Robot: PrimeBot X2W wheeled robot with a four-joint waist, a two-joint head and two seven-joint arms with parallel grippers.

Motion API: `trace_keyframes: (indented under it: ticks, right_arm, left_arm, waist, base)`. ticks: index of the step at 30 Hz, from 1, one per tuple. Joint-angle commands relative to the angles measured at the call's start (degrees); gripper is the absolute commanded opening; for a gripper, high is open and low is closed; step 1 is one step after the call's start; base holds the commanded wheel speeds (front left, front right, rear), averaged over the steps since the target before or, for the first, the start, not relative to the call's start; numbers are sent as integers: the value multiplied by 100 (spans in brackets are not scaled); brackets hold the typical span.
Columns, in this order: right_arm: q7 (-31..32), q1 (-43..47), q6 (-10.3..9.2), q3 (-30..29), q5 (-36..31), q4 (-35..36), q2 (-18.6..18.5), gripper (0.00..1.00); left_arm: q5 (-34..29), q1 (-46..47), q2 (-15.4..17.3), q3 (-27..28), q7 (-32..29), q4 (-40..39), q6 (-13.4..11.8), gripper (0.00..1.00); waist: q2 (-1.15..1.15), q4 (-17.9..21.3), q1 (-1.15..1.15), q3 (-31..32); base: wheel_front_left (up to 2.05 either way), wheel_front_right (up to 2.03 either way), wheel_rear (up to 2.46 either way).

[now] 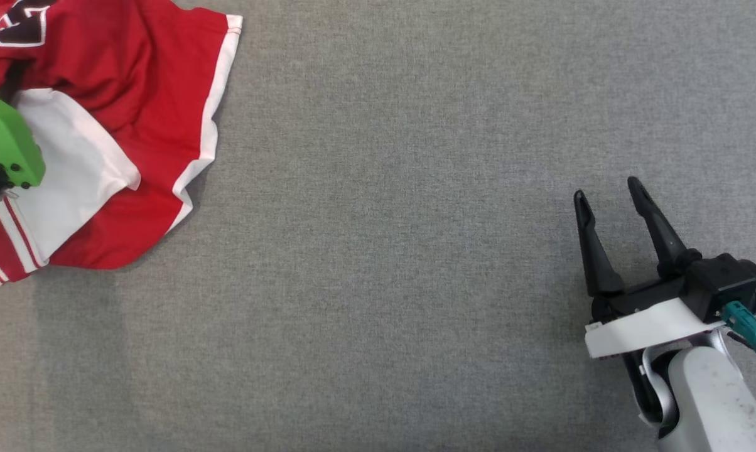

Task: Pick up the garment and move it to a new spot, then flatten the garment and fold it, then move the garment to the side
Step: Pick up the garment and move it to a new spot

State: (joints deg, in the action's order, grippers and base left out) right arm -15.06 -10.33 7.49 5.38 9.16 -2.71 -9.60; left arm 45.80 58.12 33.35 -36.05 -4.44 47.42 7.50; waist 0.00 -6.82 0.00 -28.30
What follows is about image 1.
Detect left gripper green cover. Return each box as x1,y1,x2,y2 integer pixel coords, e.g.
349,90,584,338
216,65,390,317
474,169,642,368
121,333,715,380
0,85,46,249

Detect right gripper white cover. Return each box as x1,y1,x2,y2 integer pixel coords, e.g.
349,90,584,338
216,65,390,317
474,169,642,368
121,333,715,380
574,176,727,360

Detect red shorts with white stripes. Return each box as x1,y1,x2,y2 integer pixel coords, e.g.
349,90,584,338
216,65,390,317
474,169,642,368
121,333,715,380
39,0,244,271

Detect grey fabric sofa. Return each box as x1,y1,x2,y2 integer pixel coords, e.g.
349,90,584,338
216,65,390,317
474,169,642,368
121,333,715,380
0,0,756,452

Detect teal right camera cable plug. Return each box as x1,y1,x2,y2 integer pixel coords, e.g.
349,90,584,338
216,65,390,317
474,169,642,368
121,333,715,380
722,301,756,366

